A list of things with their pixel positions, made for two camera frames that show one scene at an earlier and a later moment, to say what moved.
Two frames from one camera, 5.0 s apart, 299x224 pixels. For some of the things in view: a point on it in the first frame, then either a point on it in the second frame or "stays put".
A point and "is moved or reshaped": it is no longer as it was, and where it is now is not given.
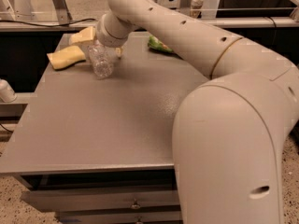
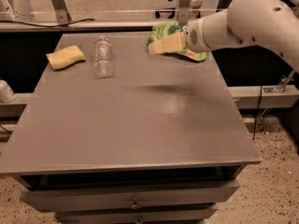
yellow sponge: x=66 y=57 stays put
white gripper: x=104 y=36 to x=193 y=37
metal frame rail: x=95 y=25 stays put
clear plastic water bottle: x=102 y=60 is moved or reshaped
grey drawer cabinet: x=100 y=150 stays put
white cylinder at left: x=7 y=91 stays put
